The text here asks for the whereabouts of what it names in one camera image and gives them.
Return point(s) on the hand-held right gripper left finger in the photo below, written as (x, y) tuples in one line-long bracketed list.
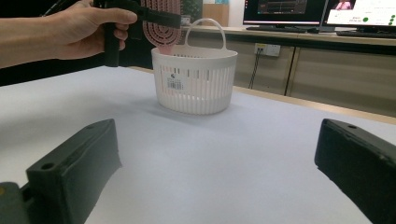
[(71, 174)]

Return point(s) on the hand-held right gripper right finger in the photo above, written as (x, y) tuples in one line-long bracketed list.
[(361, 168)]

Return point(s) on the pink hairbrush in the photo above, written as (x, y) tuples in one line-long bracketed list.
[(162, 35)]

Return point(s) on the white plastic basket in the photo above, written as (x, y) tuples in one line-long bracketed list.
[(196, 84)]

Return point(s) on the brown cardboard box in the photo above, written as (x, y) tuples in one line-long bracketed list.
[(215, 15)]

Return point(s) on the beige cabinet counter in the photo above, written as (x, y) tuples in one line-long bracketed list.
[(342, 77)]

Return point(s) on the black keyboard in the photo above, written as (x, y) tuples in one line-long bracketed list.
[(367, 34), (280, 29)]

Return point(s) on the dark screen monitor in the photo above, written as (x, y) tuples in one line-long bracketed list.
[(283, 11)]

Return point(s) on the white table sheet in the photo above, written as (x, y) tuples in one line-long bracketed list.
[(202, 149)]

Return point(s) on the white wall outlet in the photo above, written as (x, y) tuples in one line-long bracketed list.
[(267, 49)]

